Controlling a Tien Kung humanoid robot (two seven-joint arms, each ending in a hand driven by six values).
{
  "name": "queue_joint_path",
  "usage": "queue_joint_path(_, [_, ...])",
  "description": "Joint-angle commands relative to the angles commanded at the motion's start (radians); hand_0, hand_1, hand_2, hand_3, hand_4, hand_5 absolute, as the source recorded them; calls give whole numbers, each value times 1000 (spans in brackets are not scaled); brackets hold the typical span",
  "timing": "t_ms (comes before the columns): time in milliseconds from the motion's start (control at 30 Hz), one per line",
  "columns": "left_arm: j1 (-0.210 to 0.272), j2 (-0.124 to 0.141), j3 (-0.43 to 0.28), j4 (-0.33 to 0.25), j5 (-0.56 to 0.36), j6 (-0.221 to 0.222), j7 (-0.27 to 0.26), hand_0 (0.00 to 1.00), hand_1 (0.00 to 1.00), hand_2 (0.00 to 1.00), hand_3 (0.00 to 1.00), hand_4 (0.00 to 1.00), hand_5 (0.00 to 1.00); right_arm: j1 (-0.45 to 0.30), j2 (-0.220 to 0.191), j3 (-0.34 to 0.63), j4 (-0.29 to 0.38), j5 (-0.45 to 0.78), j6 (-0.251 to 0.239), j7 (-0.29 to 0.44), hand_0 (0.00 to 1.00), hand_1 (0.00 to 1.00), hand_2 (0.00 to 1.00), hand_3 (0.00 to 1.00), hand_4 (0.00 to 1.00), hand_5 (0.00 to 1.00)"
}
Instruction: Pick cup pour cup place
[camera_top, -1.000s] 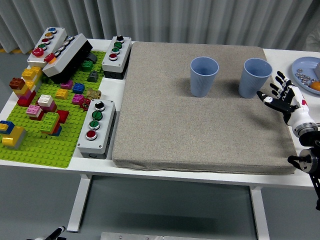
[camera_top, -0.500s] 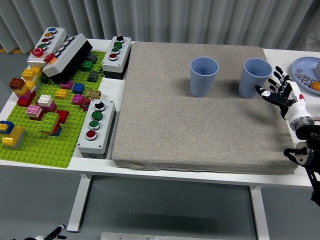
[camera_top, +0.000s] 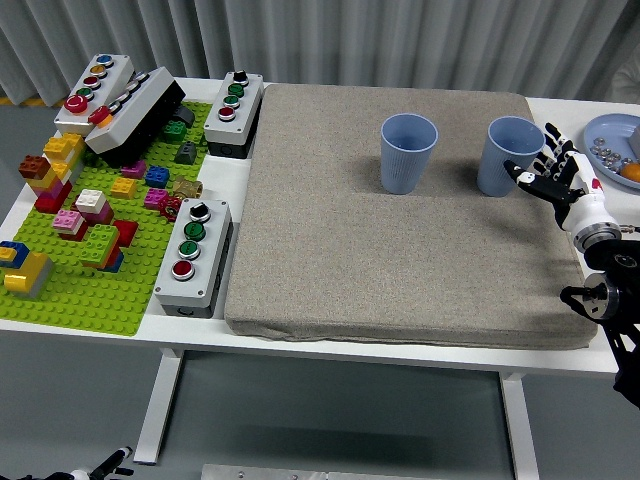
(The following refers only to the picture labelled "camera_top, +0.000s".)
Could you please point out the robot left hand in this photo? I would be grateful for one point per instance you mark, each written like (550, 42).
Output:
(112, 457)

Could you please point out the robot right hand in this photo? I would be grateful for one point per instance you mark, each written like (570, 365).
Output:
(585, 200)

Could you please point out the blue ribbed plastic cup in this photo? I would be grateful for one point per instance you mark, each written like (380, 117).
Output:
(402, 165)
(495, 170)

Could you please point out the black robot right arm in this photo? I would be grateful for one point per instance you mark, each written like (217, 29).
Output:
(612, 260)

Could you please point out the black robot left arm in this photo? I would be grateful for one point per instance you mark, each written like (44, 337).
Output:
(50, 476)

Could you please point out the orange fruit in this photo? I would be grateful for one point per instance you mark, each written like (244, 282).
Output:
(632, 172)

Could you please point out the white table leg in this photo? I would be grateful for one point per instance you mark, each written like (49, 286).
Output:
(520, 425)
(157, 400)

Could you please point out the light blue plate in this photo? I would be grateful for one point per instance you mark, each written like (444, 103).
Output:
(612, 129)

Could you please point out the grey metal block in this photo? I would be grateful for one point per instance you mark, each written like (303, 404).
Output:
(635, 141)

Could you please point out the green toy brick baseplate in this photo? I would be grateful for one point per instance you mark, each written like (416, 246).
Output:
(100, 300)

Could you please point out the yellow and grey brick block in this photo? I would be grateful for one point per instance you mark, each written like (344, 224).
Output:
(27, 272)

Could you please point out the green toy brick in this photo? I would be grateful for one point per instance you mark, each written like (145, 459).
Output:
(174, 130)
(100, 242)

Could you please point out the red toy brick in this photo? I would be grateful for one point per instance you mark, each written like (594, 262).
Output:
(126, 232)
(50, 201)

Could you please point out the grey four-button control box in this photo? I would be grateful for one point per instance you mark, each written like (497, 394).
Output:
(245, 107)
(210, 250)

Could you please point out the blue toy brick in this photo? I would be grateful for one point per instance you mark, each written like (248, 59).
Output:
(14, 249)
(157, 176)

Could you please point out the grey-brown fabric mat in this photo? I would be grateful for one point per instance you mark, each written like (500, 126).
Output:
(350, 250)

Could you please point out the pink toy brick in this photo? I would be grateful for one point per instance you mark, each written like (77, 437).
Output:
(67, 220)

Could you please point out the magenta toy brick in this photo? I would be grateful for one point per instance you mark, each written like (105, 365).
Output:
(100, 216)
(134, 169)
(155, 198)

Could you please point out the red valve hand wheel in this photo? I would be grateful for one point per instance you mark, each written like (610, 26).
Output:
(171, 206)

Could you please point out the white toy brick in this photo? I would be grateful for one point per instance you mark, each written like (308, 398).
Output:
(90, 199)

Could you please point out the yellow toy brick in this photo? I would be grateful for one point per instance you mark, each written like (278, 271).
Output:
(60, 145)
(123, 187)

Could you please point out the brass pipe fitting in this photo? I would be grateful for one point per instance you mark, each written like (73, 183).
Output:
(187, 187)

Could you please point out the brown toy brick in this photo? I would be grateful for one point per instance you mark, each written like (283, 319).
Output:
(34, 166)

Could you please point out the grey pleated curtain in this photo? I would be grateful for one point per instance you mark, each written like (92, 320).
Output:
(320, 40)

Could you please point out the dark grey sloped brick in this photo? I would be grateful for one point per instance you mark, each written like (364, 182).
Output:
(186, 152)

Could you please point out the black curved toy brick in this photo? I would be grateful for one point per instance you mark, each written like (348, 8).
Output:
(184, 116)

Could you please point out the long grey black control box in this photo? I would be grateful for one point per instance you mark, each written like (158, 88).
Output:
(135, 107)

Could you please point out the grey five-button control box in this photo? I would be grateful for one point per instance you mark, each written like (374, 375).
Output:
(117, 75)

